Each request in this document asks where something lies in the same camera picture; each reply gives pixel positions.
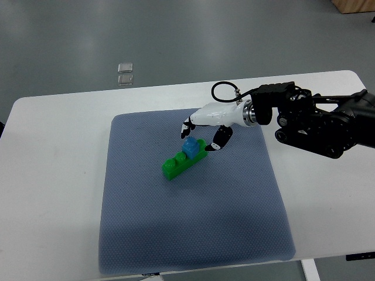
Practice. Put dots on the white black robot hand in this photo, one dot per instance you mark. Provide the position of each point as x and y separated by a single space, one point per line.
223 116

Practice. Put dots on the upper metal floor plate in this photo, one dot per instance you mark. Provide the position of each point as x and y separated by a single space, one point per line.
125 67

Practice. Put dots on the dark object at left edge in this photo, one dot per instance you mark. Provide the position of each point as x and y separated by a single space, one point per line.
2 127

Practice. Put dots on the green four-stud toy block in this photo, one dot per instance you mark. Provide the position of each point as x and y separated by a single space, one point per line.
173 167

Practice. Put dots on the metal floor plate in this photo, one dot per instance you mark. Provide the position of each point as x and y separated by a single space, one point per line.
125 79
125 67

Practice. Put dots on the blue toy block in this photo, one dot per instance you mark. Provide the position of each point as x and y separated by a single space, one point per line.
190 147

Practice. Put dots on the lower metal floor plate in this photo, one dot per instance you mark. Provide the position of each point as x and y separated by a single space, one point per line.
125 79

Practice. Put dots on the white table leg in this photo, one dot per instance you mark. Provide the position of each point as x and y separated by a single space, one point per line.
310 270

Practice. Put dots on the black table control panel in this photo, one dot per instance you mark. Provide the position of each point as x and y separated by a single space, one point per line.
360 256

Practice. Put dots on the wooden box corner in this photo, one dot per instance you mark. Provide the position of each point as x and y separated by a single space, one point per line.
354 6

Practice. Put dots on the blue-grey textured mat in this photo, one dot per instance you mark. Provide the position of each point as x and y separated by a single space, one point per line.
224 210

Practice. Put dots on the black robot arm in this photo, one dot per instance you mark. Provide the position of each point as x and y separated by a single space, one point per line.
327 126

